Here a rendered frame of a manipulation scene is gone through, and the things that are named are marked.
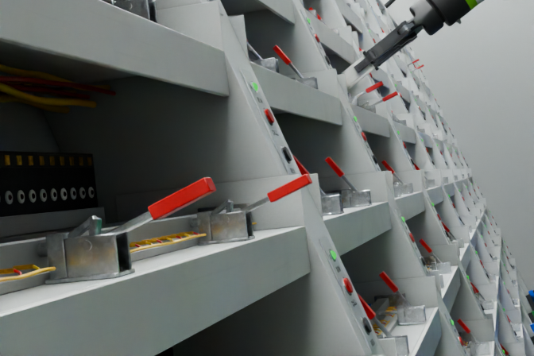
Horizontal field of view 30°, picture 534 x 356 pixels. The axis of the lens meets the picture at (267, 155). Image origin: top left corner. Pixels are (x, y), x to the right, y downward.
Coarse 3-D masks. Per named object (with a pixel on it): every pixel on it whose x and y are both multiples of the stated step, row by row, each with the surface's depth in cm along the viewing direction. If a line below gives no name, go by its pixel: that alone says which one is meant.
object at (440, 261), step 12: (420, 240) 216; (420, 252) 232; (432, 252) 216; (444, 252) 231; (456, 252) 230; (432, 264) 215; (444, 264) 214; (456, 264) 230; (432, 276) 172; (444, 276) 209; (456, 276) 218; (444, 288) 186; (456, 288) 213; (444, 300) 176
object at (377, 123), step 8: (344, 80) 176; (344, 88) 175; (352, 104) 180; (360, 104) 235; (384, 104) 234; (360, 112) 189; (368, 112) 200; (376, 112) 235; (384, 112) 234; (360, 120) 188; (368, 120) 199; (376, 120) 212; (384, 120) 226; (368, 128) 197; (376, 128) 210; (384, 128) 224; (384, 136) 225
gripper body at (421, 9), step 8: (424, 0) 204; (416, 8) 203; (424, 8) 203; (416, 16) 203; (424, 16) 202; (432, 16) 202; (416, 24) 203; (424, 24) 203; (432, 24) 203; (440, 24) 204; (416, 32) 207; (432, 32) 204
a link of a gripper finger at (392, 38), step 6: (402, 24) 200; (396, 30) 201; (408, 30) 200; (390, 36) 202; (396, 36) 201; (402, 36) 201; (378, 42) 202; (384, 42) 202; (390, 42) 202; (396, 42) 201; (372, 48) 203; (378, 48) 202; (384, 48) 202; (378, 54) 202
